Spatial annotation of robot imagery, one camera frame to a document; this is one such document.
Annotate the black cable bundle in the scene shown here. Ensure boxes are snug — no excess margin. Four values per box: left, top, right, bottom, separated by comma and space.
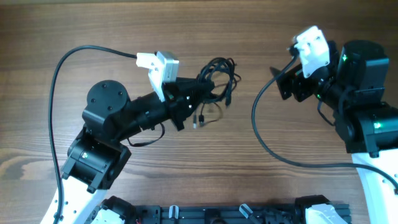
192, 57, 242, 129

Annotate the black right camera cable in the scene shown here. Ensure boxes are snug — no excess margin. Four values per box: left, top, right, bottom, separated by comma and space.
251, 52, 398, 194

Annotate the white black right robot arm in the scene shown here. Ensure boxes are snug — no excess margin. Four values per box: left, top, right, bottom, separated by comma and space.
270, 40, 397, 223

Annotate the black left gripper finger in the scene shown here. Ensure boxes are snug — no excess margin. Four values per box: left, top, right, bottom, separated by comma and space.
174, 77, 215, 92
183, 86, 214, 111

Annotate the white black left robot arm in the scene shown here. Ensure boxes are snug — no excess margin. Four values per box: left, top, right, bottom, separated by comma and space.
42, 78, 215, 223

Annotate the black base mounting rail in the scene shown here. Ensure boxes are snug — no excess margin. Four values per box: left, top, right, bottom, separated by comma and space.
85, 195, 352, 224

